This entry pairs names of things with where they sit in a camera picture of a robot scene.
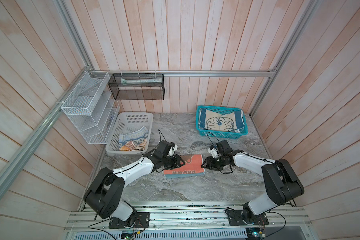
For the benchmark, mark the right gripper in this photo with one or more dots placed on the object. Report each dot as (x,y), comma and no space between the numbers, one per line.
(209,163)

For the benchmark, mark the teal plastic basket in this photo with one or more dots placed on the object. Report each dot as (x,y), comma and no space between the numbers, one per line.
(221,110)

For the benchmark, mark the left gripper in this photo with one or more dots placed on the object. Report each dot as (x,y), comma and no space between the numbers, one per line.
(176,162)

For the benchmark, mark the blue patterned towel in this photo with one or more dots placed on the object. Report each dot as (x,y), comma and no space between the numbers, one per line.
(212,121)

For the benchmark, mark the white wire mesh shelf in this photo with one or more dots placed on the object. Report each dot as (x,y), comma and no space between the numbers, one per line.
(91,108)

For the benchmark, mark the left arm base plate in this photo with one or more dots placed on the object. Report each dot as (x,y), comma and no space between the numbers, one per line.
(136,220)

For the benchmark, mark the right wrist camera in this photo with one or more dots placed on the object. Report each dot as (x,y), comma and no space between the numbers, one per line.
(214,152)

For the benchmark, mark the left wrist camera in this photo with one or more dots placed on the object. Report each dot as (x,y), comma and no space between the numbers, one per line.
(173,149)

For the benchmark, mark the black wire mesh basket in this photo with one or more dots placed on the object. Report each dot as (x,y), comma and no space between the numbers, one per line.
(126,87)

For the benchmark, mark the small patterned cloth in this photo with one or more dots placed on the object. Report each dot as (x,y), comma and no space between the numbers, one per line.
(134,141)

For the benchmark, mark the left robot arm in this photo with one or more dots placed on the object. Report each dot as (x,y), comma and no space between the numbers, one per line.
(104,195)

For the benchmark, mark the white laundry basket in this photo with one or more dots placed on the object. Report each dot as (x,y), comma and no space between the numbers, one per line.
(127,123)

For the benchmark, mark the aluminium frame rail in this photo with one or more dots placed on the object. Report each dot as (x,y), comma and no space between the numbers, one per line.
(217,73)

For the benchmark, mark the red orange towel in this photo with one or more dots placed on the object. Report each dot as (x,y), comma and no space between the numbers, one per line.
(192,168)

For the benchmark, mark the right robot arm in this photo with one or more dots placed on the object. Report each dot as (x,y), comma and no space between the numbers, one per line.
(281,182)

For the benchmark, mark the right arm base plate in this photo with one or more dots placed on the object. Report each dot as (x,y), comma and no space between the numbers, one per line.
(245,218)

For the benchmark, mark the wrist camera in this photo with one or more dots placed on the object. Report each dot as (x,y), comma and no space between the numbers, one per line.
(173,149)
(214,152)

